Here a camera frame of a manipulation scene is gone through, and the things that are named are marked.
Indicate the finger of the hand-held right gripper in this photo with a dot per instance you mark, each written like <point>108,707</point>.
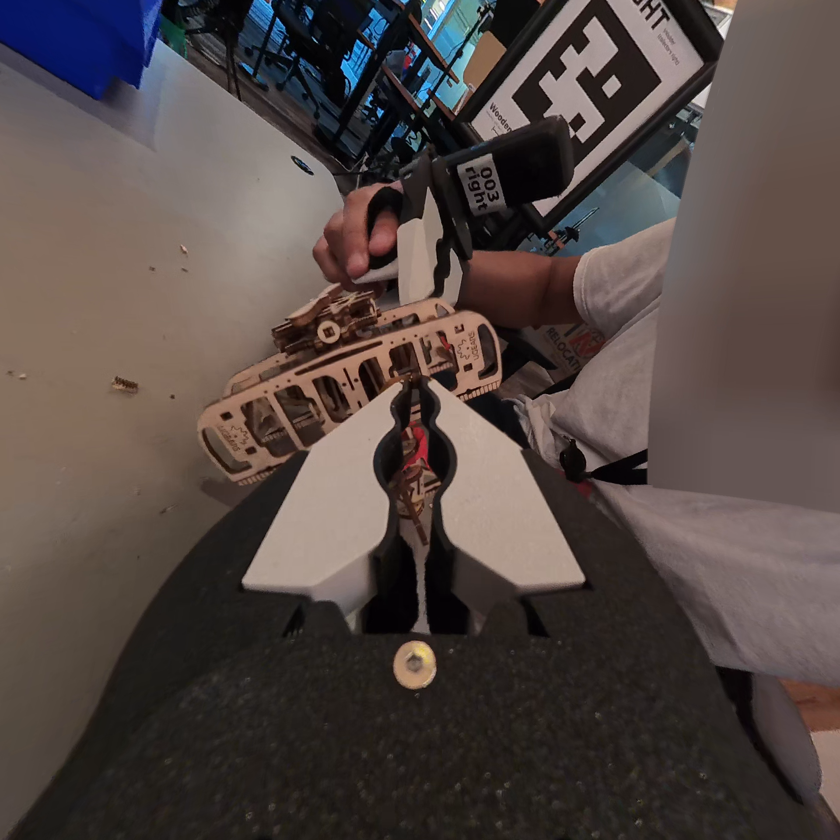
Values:
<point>417,269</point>
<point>454,285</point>

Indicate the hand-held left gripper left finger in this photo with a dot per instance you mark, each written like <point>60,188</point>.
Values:
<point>315,518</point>

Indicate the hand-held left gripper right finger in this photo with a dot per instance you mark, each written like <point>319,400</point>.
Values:
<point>505,518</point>

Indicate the wooden biplane model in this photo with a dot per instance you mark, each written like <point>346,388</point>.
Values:
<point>328,374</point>

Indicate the person's right forearm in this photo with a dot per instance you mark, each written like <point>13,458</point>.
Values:
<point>525,289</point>

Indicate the black desk grommet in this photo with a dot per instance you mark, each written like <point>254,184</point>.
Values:
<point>302,164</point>

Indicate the person's right hand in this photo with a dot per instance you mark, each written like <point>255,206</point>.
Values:
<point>341,229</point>

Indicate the large red tape strip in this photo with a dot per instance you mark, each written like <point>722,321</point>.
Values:
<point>415,434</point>

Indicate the framed fiducial marker sign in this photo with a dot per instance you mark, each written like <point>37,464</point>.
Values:
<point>590,85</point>

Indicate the wooden office table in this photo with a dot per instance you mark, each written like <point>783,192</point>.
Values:
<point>407,72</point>

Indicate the toothed wooden scrap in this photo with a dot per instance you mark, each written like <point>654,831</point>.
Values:
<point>124,384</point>

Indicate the blue plastic bin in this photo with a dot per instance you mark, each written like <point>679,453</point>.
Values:
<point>65,33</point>

